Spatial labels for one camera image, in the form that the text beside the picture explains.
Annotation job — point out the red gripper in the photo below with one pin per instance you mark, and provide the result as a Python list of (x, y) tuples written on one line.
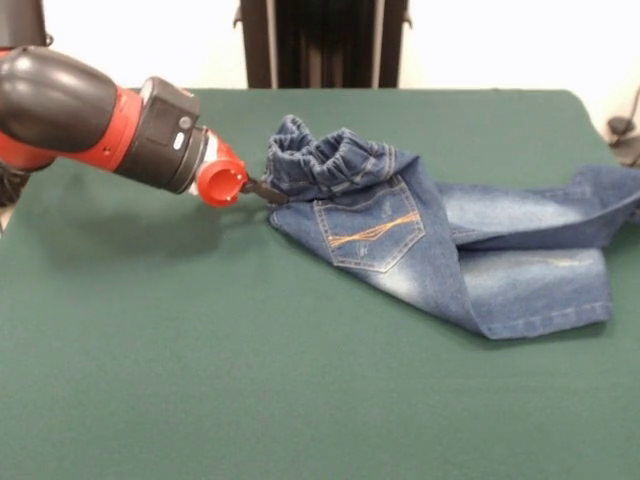
[(220, 185)]

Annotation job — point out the blue denim jeans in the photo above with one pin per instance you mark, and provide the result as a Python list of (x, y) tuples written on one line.
[(400, 230)]

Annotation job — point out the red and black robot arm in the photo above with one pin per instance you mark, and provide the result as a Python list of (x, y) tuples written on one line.
[(75, 115)]

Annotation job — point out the dark green table cloth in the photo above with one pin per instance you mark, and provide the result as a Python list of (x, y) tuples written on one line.
[(200, 325)]

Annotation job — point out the black floor equipment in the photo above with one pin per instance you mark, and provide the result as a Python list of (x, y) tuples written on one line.
[(625, 135)]

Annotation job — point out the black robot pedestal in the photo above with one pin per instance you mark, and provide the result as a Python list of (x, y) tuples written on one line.
[(325, 45)]

